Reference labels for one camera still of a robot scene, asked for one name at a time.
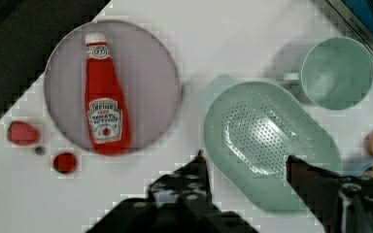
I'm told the grey round plate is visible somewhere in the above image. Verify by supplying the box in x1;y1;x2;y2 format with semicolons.
44;20;182;154

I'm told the green mug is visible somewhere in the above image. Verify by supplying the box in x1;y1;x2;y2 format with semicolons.
282;37;373;111

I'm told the black toaster oven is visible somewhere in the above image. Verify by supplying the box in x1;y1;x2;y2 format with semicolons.
324;0;373;52

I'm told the small red toy strawberry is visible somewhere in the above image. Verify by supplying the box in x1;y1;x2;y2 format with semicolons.
52;152;78;174

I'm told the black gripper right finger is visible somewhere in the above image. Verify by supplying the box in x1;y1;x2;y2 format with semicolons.
286;155;373;233

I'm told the green plastic strainer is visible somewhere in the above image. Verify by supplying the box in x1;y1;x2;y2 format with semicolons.
202;75;342;213

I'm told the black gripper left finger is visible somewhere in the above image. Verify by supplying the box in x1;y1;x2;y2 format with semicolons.
148;150;212;211

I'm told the red ketchup bottle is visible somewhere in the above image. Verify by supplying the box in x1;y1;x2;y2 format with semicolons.
85;32;131;155

